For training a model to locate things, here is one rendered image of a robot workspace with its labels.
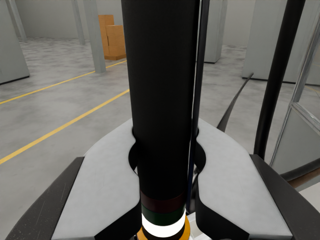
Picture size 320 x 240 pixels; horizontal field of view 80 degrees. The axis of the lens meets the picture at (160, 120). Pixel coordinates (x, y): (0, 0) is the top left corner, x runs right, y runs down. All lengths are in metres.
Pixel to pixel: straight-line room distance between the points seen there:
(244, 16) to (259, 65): 6.82
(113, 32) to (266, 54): 5.35
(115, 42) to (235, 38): 6.89
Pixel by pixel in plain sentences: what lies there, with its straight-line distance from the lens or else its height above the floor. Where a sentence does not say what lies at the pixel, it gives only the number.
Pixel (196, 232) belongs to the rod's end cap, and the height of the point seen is 1.36.
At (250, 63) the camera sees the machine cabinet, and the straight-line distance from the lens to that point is 5.64.
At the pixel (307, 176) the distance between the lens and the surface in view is 0.31.
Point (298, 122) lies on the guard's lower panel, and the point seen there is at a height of 0.92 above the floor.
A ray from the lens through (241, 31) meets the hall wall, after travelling 12.25.
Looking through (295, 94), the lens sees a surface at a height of 1.05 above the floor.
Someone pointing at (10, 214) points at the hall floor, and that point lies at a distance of 2.33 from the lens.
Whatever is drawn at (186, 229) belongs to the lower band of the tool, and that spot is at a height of 1.39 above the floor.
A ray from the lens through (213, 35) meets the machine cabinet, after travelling 7.24.
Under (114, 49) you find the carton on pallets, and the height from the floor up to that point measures 0.40.
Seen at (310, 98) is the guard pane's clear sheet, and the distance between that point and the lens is 1.47.
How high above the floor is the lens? 1.53
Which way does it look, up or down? 28 degrees down
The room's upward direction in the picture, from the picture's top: 1 degrees counter-clockwise
